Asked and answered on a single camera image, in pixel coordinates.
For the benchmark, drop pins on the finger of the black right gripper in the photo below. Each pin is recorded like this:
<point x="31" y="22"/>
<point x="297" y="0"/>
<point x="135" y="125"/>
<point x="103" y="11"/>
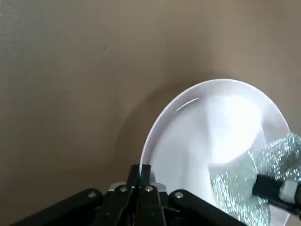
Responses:
<point x="270" y="190"/>

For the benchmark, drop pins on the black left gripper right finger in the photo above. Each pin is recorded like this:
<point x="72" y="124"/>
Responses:
<point x="164" y="212"/>

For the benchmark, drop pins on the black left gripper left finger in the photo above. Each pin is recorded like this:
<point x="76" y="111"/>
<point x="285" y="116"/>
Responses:
<point x="113" y="207"/>

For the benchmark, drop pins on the pink plate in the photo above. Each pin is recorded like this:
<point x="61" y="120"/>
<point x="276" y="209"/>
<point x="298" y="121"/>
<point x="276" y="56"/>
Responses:
<point x="188" y="141"/>

